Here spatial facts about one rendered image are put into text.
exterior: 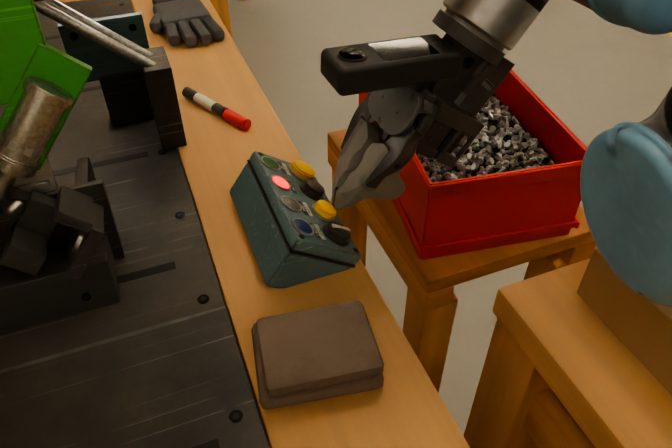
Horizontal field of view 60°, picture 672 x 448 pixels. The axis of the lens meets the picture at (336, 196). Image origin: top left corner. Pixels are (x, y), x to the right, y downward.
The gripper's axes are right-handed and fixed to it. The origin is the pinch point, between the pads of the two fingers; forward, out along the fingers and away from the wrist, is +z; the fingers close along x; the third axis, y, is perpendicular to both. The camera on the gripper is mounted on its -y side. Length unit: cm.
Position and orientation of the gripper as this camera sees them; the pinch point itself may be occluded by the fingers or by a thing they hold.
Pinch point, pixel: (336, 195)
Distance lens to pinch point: 57.9
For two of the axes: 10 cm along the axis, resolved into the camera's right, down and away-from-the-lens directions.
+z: -5.3, 7.6, 3.7
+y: 7.6, 2.5, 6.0
